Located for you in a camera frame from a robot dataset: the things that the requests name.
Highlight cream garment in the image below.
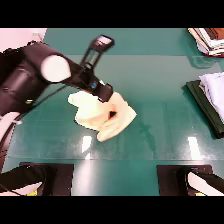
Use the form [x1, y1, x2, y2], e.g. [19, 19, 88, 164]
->
[67, 90, 138, 143]

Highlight black cable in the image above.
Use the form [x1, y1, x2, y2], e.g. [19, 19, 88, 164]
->
[14, 83, 68, 124]

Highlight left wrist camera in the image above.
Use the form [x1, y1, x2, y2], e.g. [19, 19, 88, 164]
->
[80, 33, 116, 72]

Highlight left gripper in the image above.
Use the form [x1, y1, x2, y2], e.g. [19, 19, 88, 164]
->
[77, 67, 115, 103]

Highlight white garment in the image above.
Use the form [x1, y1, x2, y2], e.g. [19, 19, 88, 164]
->
[198, 71, 224, 125]

